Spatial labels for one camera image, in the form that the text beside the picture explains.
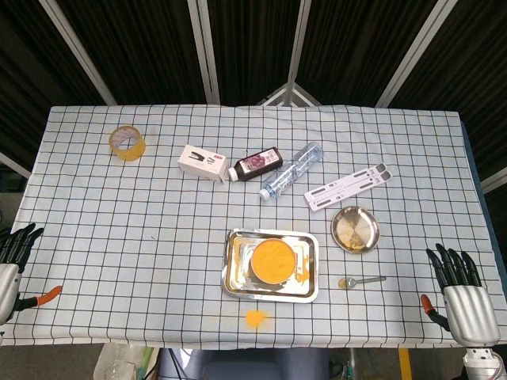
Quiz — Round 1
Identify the black folding screen white frame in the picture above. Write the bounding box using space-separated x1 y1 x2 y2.
0 0 507 195

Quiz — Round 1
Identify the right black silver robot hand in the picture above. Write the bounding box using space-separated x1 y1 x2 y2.
420 243 501 348

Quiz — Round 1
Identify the round steel plate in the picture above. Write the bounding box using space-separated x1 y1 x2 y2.
330 205 381 253

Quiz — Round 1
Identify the spilled yellow powder pile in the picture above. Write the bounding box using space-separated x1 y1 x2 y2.
242 308 273 330

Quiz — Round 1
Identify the small rectangular steel tray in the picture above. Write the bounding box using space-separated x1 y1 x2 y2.
227 233 314 296

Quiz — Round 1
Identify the yellow packing tape roll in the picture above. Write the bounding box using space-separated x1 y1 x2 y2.
109 125 147 162

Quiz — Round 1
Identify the small metal spoon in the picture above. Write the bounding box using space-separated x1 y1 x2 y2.
337 275 387 289

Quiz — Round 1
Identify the white stapler box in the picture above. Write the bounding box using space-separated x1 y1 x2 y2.
177 144 231 184

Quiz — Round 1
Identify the clear plastic bag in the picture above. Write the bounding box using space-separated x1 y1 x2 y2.
93 343 159 380

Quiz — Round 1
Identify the white folding laptop stand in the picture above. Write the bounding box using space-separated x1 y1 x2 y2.
303 161 393 213

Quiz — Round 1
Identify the white black-checked tablecloth table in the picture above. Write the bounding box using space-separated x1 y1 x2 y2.
0 104 507 352

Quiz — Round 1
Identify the dark juice bottle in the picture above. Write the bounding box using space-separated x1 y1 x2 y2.
227 146 284 183

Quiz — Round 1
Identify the clear plastic water bottle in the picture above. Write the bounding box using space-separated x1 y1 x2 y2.
259 142 325 201

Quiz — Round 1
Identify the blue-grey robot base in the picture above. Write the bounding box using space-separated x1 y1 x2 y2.
158 348 330 380

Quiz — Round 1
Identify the large rectangular steel tray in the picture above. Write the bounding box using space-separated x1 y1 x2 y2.
220 228 320 304

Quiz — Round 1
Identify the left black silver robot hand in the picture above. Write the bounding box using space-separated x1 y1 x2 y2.
0 222 63 328

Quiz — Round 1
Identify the bowl of yellow powder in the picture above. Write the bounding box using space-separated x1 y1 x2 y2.
249 238 299 284

